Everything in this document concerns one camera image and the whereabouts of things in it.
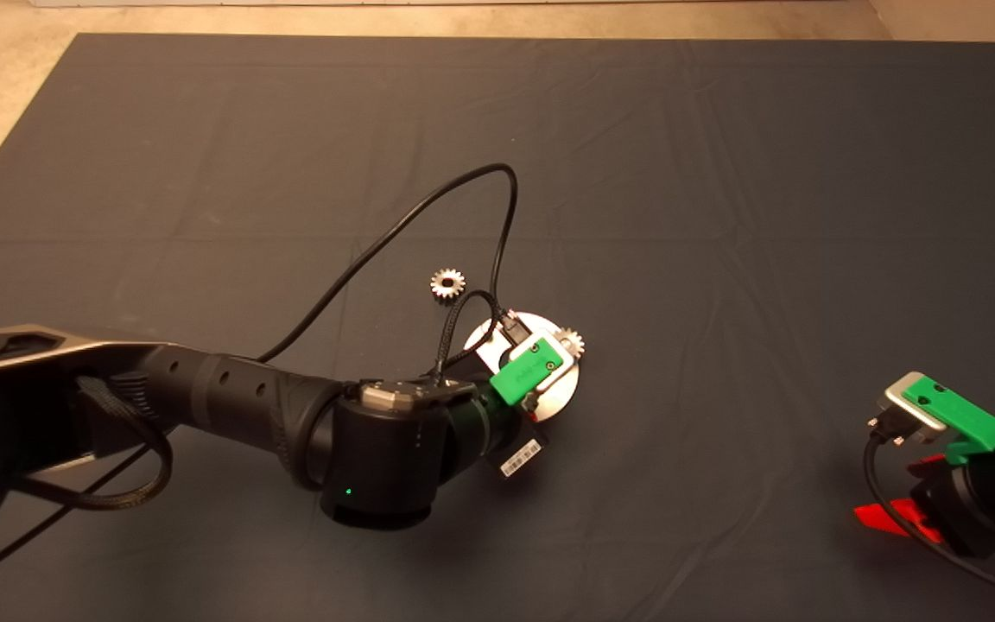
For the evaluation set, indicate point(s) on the round metal carrier plate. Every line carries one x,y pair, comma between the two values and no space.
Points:
562,393

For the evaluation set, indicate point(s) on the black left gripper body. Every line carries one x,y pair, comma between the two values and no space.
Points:
510,436

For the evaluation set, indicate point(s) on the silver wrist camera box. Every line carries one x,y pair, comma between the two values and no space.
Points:
908,402
560,367

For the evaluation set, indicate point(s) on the green left camera mount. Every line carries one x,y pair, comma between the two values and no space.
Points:
523,373

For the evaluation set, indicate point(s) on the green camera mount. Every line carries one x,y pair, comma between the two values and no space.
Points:
968,419
523,373

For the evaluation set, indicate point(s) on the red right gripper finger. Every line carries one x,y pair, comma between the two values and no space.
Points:
895,517
928,466

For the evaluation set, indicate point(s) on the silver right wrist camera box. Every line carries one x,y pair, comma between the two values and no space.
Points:
908,402

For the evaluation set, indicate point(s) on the green right camera mount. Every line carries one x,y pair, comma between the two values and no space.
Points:
968,419

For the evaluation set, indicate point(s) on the dark grey table cloth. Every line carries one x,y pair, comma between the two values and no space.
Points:
722,173

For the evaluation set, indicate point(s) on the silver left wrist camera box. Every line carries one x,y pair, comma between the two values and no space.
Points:
560,367

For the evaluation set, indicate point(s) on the small steel planetary gear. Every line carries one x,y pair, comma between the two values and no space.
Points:
575,341
447,283

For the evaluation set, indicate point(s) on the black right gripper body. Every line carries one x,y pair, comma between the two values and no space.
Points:
981,505

